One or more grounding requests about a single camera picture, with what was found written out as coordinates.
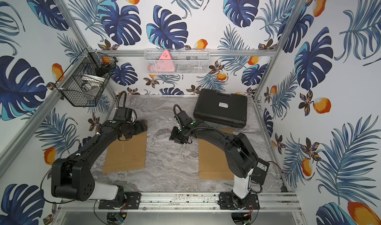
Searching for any brown kraft file bag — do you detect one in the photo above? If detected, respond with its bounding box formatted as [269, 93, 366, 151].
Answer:
[102, 132, 147, 174]
[198, 139, 234, 180]

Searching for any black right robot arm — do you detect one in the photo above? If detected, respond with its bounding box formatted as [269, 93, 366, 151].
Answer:
[169, 104, 259, 199]

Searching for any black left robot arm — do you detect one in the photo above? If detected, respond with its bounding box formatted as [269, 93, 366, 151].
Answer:
[51, 91, 147, 204]

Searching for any black plastic tool case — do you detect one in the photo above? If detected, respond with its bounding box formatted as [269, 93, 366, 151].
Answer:
[193, 89, 248, 128]

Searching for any pink triangle item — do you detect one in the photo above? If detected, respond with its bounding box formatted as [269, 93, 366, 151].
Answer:
[151, 50, 176, 73]

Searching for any black power adapter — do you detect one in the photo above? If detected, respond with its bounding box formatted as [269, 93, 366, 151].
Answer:
[252, 158, 270, 185]

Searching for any black wire basket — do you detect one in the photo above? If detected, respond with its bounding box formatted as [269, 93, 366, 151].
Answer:
[54, 49, 118, 107]

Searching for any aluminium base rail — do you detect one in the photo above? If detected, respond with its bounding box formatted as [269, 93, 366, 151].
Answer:
[59, 192, 302, 213]

